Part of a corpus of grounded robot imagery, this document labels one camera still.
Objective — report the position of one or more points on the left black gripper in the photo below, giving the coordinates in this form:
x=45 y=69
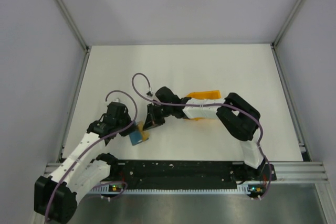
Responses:
x=127 y=131

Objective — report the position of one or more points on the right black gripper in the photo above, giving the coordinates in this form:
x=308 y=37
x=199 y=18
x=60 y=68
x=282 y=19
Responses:
x=152 y=120

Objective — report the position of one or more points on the gold credit card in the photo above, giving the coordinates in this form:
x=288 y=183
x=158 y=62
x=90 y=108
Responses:
x=144 y=134

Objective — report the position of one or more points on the blue leather card holder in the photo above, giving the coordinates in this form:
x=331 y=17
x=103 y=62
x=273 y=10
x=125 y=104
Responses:
x=135 y=138

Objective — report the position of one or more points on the yellow plastic bin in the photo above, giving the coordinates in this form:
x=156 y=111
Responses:
x=200 y=105

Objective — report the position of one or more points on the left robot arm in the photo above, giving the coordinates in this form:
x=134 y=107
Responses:
x=57 y=196

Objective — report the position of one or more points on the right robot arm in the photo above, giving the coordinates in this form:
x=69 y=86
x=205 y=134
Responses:
x=239 y=118

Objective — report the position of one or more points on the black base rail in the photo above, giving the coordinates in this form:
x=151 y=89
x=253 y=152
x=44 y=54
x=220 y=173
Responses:
x=183 y=183

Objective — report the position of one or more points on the white cable duct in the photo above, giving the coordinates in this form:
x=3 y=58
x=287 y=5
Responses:
x=243 y=189

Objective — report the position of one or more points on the left aluminium frame post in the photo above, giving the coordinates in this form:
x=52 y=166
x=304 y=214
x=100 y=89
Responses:
x=72 y=24

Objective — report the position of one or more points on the aluminium frame post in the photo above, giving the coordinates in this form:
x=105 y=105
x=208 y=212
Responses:
x=72 y=24
x=287 y=23

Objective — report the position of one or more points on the aluminium frame rail front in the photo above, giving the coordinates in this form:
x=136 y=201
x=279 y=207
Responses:
x=302 y=171

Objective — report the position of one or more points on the right aluminium frame post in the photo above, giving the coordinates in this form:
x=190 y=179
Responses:
x=287 y=23

